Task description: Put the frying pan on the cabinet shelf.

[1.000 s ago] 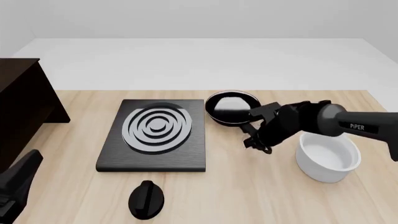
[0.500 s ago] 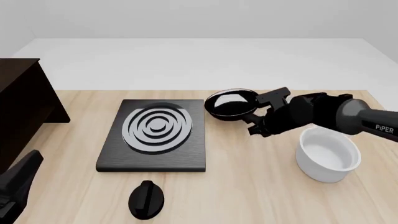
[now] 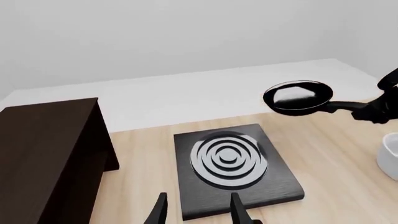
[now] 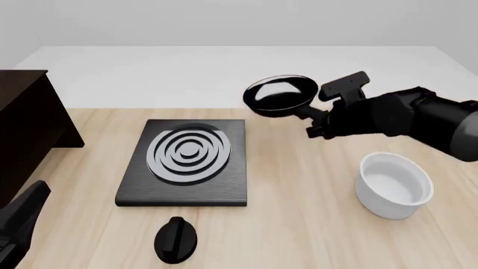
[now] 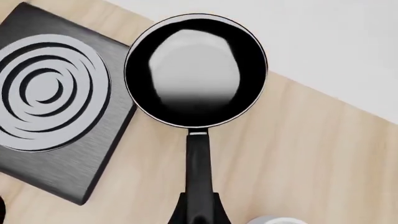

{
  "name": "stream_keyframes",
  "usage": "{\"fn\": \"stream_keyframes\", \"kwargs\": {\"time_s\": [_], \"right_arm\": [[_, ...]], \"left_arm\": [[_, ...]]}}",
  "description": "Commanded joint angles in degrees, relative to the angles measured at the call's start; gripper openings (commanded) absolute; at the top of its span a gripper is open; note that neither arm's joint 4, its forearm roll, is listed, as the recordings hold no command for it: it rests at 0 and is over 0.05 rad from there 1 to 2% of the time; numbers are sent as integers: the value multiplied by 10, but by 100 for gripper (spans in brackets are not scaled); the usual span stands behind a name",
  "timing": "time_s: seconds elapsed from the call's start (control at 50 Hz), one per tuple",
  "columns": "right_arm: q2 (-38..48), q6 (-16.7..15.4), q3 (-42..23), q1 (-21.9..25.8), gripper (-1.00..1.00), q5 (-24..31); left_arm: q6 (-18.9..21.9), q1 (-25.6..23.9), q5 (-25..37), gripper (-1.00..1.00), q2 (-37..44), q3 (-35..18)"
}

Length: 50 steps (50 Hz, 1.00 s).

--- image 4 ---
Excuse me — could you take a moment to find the dark wooden cabinet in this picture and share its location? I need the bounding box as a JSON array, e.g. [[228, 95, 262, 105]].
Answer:
[[0, 69, 86, 208]]

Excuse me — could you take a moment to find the small black plate on stalk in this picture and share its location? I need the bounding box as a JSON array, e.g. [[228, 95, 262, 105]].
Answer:
[[318, 70, 371, 107]]

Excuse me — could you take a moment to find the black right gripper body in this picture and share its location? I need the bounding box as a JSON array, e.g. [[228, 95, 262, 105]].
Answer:
[[305, 111, 339, 140]]

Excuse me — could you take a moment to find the round black stove knob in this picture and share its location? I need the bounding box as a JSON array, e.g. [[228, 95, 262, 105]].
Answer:
[[153, 215, 199, 265]]

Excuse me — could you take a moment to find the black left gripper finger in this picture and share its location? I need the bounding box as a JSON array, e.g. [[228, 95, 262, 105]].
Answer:
[[7, 179, 52, 225]]

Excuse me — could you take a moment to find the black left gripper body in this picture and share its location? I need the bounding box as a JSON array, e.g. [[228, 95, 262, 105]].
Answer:
[[0, 205, 37, 269]]

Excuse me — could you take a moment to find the flat black stove plate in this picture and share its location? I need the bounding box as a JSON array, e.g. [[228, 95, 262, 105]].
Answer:
[[115, 119, 249, 208]]

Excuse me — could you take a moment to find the black frying pan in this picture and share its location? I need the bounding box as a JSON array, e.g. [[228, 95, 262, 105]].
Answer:
[[242, 74, 330, 120]]

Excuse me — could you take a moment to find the white ceramic bowl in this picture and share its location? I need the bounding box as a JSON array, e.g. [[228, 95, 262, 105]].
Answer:
[[354, 152, 435, 220]]

